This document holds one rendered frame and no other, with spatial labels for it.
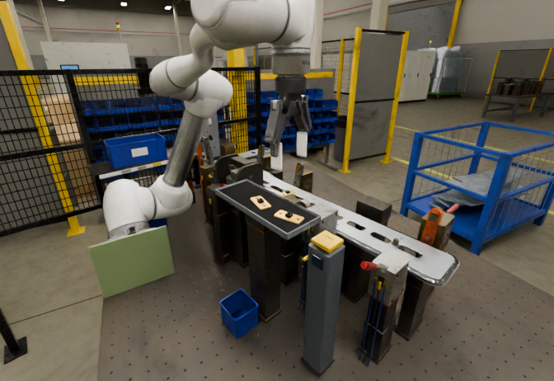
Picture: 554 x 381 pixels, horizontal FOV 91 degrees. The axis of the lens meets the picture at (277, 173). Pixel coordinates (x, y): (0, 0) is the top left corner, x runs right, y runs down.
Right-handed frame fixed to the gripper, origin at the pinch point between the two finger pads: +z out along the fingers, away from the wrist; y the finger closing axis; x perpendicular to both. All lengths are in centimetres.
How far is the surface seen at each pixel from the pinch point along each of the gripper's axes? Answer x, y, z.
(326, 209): -3.6, 18.5, 23.5
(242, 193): 21.6, 4.3, 18.3
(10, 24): 260, 19, -53
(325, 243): -14.0, -5.5, 18.6
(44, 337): 151, -42, 133
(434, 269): -38, 22, 35
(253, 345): 7, -11, 64
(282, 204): 6.1, 5.6, 18.5
